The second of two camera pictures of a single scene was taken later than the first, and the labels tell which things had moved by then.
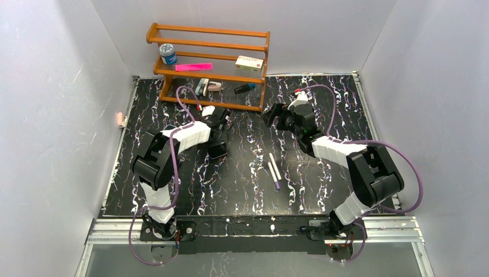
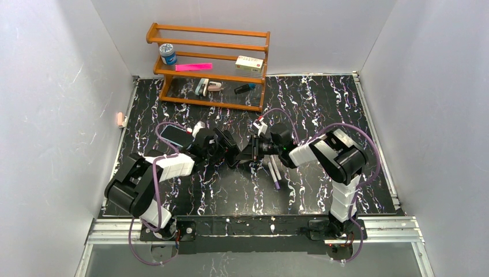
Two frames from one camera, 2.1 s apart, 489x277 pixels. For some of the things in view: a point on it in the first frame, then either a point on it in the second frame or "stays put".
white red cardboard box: [249, 64] stays put
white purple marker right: [275, 166] stays put
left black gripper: [222, 119] -> [228, 143]
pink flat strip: [193, 67] stays put
